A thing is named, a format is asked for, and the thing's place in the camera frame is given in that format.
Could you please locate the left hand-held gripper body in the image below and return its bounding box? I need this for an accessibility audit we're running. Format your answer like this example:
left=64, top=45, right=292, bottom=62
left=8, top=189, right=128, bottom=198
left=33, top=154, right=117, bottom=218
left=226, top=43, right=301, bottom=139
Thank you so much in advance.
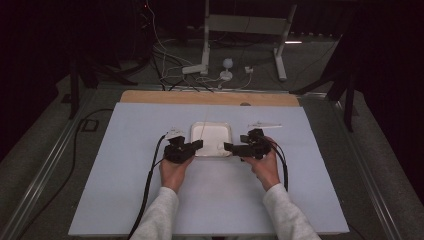
left=163, top=127, right=195, bottom=165

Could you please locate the person's right hand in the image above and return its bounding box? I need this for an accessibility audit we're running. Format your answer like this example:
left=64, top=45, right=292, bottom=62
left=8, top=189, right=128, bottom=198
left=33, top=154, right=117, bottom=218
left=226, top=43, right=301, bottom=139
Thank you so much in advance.
left=244, top=137, right=282, bottom=193

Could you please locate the white cable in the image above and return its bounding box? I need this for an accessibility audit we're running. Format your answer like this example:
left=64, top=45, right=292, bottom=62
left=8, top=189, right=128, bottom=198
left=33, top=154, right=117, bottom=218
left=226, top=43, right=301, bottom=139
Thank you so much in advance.
left=145, top=0, right=194, bottom=88

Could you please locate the black floor cable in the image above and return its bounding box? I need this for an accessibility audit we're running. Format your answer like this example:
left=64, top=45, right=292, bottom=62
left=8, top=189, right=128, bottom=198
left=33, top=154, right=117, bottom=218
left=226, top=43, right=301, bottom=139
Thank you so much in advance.
left=18, top=108, right=114, bottom=240

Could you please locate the black stand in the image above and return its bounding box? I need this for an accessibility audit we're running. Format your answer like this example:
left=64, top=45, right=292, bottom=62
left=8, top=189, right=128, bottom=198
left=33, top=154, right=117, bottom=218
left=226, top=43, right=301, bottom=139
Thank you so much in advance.
left=67, top=54, right=138, bottom=120
left=289, top=33, right=357, bottom=133

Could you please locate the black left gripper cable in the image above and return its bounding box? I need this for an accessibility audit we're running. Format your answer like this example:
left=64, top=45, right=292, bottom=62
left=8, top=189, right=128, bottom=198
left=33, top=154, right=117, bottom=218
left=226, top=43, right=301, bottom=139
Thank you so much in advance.
left=127, top=133, right=168, bottom=240

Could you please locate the black floor socket plate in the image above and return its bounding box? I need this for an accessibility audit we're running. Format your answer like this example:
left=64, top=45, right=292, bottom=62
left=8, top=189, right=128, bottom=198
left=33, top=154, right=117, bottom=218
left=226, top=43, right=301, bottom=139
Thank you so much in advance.
left=81, top=118, right=100, bottom=132

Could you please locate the white metal stand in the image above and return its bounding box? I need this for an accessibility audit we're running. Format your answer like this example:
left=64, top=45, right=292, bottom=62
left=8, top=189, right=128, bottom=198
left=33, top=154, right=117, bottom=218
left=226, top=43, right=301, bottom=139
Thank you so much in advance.
left=200, top=0, right=298, bottom=82

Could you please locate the bundle of black cables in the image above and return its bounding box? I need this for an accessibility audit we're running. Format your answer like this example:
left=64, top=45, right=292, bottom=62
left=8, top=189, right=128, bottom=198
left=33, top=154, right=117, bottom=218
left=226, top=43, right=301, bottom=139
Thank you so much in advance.
left=149, top=49, right=216, bottom=93

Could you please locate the white square tray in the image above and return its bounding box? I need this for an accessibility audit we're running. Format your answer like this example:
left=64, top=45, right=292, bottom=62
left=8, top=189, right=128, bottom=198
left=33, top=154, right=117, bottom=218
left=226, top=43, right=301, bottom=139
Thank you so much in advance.
left=190, top=121, right=233, bottom=158

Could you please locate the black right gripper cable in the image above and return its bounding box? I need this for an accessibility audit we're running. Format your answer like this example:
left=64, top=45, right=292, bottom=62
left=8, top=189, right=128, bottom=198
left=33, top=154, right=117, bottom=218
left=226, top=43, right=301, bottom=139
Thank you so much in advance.
left=264, top=136, right=290, bottom=192

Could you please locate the person's left hand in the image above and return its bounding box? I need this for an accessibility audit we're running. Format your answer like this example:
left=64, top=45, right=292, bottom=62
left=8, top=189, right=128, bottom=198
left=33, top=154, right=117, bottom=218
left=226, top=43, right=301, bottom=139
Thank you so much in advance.
left=159, top=155, right=195, bottom=195

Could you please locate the white power strip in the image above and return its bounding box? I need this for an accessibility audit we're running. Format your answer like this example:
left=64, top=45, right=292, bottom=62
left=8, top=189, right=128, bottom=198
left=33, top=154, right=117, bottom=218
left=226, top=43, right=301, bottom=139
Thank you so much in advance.
left=181, top=63, right=208, bottom=75

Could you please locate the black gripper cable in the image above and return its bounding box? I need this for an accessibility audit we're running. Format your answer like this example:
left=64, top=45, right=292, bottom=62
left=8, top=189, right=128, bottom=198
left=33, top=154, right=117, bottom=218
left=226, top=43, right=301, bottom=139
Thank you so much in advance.
left=127, top=133, right=168, bottom=240
left=264, top=136, right=290, bottom=192

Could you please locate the metal floor rail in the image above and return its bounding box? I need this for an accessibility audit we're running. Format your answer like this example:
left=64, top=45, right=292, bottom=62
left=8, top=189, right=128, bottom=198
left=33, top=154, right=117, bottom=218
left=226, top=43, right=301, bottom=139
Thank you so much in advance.
left=328, top=94, right=406, bottom=240
left=0, top=87, right=101, bottom=240

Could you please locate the small white round lamp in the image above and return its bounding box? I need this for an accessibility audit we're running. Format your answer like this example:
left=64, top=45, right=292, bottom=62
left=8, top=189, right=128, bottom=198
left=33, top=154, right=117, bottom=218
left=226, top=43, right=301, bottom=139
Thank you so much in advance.
left=219, top=58, right=235, bottom=82

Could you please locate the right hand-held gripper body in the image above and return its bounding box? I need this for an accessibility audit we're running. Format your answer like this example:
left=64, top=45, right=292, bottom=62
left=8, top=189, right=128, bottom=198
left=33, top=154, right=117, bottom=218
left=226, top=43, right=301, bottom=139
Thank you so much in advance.
left=232, top=121, right=283, bottom=161

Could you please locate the pale blue table mat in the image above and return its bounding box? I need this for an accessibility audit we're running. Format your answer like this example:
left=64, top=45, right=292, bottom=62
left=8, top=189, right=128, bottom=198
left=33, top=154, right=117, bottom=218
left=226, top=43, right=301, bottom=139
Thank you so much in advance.
left=68, top=101, right=350, bottom=238

